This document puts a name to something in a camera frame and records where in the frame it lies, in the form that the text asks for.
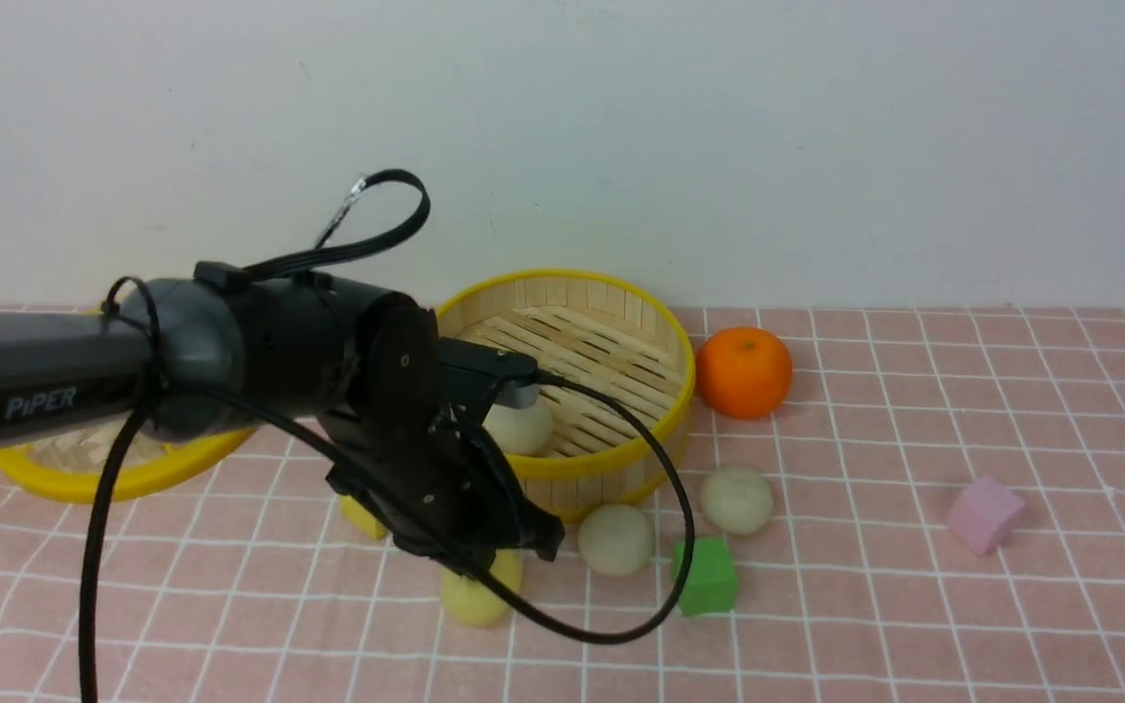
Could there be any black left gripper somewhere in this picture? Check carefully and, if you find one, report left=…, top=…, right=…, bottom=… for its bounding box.
left=321, top=294, right=565, bottom=568

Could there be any white bun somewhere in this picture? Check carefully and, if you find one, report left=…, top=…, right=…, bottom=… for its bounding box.
left=699, top=467, right=775, bottom=537
left=577, top=504, right=655, bottom=578
left=482, top=399, right=554, bottom=457

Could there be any yellow bun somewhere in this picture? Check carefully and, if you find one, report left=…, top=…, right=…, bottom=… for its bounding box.
left=438, top=549, right=523, bottom=628

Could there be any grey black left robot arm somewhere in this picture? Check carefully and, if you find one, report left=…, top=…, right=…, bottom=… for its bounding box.
left=0, top=279, right=565, bottom=573

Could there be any bamboo steamer tray yellow rim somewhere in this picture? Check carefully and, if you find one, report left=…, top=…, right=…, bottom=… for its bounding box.
left=437, top=269, right=695, bottom=523

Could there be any bamboo steamer lid yellow rim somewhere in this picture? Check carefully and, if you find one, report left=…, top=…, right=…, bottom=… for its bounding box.
left=0, top=418, right=259, bottom=505

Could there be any yellow foam cube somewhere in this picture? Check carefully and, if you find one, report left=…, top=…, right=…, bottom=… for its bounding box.
left=340, top=497, right=388, bottom=542

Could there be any green foam cube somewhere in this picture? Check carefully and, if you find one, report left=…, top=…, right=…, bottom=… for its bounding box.
left=676, top=537, right=740, bottom=618

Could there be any orange fruit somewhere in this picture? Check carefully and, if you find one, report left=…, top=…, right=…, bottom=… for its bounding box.
left=695, top=326, right=794, bottom=420

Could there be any pink checked tablecloth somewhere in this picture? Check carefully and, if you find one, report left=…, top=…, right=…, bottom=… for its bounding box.
left=0, top=307, right=1125, bottom=703

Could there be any pink foam block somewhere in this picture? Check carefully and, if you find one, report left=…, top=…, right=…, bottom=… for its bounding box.
left=945, top=476, right=1026, bottom=556

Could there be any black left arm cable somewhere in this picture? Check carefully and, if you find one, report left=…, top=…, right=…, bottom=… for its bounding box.
left=78, top=169, right=696, bottom=703

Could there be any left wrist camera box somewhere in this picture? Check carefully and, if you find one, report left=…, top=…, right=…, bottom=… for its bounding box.
left=438, top=337, right=539, bottom=417

